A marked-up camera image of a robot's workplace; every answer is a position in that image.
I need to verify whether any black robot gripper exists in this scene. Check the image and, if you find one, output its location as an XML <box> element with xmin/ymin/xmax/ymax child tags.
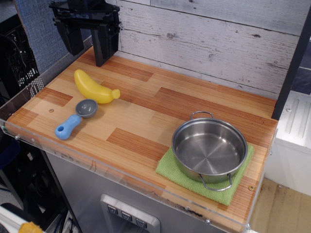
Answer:
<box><xmin>49</xmin><ymin>0</ymin><xmax>120</xmax><ymax>61</ymax></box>

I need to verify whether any stainless steel pot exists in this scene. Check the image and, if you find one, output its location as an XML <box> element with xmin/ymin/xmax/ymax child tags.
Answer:
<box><xmin>171</xmin><ymin>112</ymin><xmax>248</xmax><ymax>190</ymax></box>

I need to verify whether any yellow toy banana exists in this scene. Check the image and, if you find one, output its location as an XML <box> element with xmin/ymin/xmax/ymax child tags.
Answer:
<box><xmin>74</xmin><ymin>69</ymin><xmax>121</xmax><ymax>104</ymax></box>

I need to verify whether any blue grey toy scoop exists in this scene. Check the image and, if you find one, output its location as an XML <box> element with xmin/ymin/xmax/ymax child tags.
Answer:
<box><xmin>54</xmin><ymin>99</ymin><xmax>98</xmax><ymax>140</ymax></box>

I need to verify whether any black crate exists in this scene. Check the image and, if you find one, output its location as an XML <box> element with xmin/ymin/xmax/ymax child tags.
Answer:
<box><xmin>0</xmin><ymin>25</ymin><xmax>39</xmax><ymax>91</ymax></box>

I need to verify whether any green cloth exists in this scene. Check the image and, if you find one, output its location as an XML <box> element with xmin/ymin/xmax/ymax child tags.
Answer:
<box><xmin>155</xmin><ymin>144</ymin><xmax>254</xmax><ymax>206</ymax></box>

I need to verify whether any silver button control panel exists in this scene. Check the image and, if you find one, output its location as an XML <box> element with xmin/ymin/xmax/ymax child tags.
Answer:
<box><xmin>100</xmin><ymin>194</ymin><xmax>161</xmax><ymax>233</ymax></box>

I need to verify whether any white ribbed cabinet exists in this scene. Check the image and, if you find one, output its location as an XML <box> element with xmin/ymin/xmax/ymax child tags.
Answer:
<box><xmin>264</xmin><ymin>91</ymin><xmax>311</xmax><ymax>195</ymax></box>

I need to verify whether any dark left vertical post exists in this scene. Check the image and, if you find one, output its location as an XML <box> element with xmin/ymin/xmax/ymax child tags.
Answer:
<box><xmin>91</xmin><ymin>30</ymin><xmax>109</xmax><ymax>67</ymax></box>

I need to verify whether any dark vertical post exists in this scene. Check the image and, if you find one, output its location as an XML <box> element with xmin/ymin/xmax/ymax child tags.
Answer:
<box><xmin>271</xmin><ymin>8</ymin><xmax>311</xmax><ymax>120</ymax></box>
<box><xmin>91</xmin><ymin>30</ymin><xmax>109</xmax><ymax>67</ymax></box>

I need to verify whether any clear acrylic guard rail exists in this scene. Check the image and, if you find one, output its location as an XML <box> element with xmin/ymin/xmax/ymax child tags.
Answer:
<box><xmin>0</xmin><ymin>49</ymin><xmax>277</xmax><ymax>233</ymax></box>

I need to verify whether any dark right vertical post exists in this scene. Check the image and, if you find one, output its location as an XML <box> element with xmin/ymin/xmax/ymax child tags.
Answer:
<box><xmin>271</xmin><ymin>8</ymin><xmax>311</xmax><ymax>120</ymax></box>

